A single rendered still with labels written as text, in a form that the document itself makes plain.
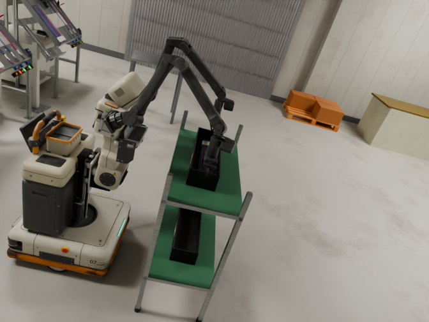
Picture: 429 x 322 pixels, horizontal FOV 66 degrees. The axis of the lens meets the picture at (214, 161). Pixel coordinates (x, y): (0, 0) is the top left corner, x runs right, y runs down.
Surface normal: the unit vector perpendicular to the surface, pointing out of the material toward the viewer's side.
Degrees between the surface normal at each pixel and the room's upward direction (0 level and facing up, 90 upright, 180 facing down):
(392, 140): 90
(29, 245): 90
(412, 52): 90
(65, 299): 0
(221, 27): 90
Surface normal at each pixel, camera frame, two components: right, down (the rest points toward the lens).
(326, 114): -0.03, 0.49
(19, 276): 0.26, -0.84
